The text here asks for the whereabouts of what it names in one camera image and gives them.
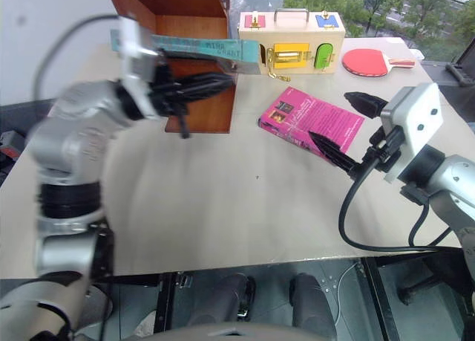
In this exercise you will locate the red and black device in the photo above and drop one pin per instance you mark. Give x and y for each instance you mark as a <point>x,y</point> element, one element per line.
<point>11,148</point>

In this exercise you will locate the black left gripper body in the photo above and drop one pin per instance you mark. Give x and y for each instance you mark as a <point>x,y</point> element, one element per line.
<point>163,92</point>

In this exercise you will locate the dark rounded robot leg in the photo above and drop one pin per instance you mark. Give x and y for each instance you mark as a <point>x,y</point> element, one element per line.
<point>311,304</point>
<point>222,300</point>

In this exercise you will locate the red table tennis paddle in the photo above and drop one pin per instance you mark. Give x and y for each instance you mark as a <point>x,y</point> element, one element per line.
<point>365,61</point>

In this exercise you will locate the small white box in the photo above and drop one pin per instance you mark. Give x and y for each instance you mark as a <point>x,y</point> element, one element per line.
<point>417,55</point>

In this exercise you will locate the wooden bookshelf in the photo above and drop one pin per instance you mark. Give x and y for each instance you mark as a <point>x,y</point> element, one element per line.
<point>189,18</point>

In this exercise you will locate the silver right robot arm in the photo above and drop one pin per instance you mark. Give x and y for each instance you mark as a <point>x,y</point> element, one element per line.
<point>452,185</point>

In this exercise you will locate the black table frame leg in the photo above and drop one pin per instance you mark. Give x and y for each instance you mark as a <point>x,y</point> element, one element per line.
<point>165,304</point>
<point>376,300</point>

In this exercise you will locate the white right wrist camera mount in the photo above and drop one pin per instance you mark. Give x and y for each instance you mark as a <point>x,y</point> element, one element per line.
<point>419,110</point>

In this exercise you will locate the clear plastic bag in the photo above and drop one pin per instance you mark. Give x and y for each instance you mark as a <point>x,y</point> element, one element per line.
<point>256,3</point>

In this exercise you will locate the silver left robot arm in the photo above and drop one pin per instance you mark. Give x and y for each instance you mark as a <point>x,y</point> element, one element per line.
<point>70,140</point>

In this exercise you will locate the teal hardcover book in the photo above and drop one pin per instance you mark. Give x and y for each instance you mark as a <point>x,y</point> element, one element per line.
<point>208,47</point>

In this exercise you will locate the grey robot torso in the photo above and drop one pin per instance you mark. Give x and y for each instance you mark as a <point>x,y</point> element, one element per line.
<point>230,331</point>

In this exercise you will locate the black chair base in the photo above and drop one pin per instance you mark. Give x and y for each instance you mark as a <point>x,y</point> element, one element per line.
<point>426,285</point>

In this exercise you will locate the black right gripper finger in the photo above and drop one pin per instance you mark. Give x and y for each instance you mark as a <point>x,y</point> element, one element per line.
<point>332,149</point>
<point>365,103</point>

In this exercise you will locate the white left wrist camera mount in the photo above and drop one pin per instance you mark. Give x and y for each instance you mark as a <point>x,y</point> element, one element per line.
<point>138,64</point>

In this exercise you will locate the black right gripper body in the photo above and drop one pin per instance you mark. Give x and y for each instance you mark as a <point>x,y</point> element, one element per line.
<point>387,148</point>

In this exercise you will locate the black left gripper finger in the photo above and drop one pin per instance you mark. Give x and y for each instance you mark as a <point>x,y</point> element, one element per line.
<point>204,91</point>
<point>208,78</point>

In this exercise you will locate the black case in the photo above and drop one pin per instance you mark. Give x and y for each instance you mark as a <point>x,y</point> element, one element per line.
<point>464,64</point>

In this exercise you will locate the wooden latch puzzle box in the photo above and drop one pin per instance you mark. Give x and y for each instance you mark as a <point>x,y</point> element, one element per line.
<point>293,40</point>

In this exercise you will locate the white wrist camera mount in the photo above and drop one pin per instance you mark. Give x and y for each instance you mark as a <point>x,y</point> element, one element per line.
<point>419,110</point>
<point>138,64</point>

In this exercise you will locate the pink paperback book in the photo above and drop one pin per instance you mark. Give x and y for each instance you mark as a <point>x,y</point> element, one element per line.
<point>315,120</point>

